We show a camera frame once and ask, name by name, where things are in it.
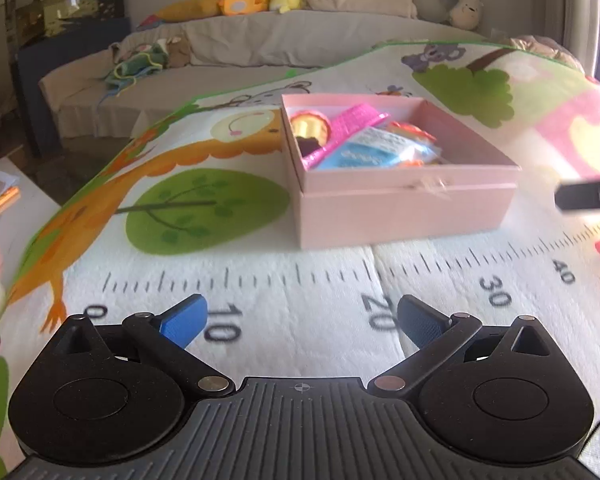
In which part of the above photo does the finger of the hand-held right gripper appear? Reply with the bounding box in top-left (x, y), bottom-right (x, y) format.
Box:
top-left (555, 174), bottom-right (600, 214)

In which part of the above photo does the orange snack packet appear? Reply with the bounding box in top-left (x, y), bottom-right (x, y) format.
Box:
top-left (380, 122), bottom-right (439, 167)

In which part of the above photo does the green knitted cloth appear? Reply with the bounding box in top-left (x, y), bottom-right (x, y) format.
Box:
top-left (102, 42), bottom-right (169, 97)

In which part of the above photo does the low coffee table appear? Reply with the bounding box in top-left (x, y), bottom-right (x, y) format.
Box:
top-left (0, 155), bottom-right (62, 241)

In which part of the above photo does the beige crumpled blanket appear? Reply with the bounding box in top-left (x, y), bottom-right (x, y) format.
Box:
top-left (510, 35), bottom-right (586, 72)

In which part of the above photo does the white plush toy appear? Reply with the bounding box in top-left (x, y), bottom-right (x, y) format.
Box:
top-left (449, 0), bottom-right (484, 31)

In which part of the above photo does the brown plush toy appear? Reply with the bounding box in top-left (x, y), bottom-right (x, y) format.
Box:
top-left (165, 35), bottom-right (191, 69)

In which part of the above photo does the orange book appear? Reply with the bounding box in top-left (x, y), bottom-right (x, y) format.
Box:
top-left (0, 172), bottom-right (21, 222)

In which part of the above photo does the pink cardboard box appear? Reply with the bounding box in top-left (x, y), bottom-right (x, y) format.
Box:
top-left (280, 92), bottom-right (524, 251)

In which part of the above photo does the light blue packet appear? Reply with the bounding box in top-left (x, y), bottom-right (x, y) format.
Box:
top-left (320, 127), bottom-right (407, 171)

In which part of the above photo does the glass fish tank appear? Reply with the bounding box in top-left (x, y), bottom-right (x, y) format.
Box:
top-left (5, 0), bottom-right (126, 52)

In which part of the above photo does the pink foil packet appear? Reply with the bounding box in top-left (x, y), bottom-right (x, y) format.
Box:
top-left (302, 103), bottom-right (389, 171)

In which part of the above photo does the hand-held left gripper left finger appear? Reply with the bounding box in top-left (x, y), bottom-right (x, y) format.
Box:
top-left (55, 294), bottom-right (233, 397)

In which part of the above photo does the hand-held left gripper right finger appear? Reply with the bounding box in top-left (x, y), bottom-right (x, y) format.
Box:
top-left (369, 294), bottom-right (551, 397)

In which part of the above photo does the grey sofa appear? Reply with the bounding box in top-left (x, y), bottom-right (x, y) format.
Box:
top-left (39, 10), bottom-right (486, 139)

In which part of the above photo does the long yellow plush pillow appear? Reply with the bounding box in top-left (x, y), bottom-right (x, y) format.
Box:
top-left (150, 0), bottom-right (226, 24)

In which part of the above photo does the cartoon printed play mat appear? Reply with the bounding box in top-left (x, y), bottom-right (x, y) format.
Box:
top-left (0, 40), bottom-right (600, 480)

